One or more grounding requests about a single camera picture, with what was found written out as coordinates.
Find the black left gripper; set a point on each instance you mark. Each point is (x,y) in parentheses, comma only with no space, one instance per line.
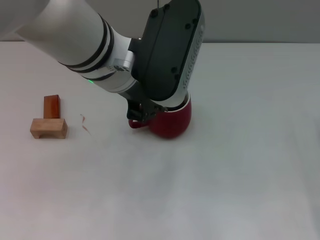
(135,96)

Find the red ceramic mug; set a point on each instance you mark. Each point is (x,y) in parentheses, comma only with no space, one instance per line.
(172,125)

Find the light wooden block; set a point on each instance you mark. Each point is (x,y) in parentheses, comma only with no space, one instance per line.
(58,127)

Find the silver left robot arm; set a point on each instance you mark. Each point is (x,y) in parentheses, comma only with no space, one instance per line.
(75,40)

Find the dark reddish wooden block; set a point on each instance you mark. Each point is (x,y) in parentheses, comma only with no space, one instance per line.
(52,106)

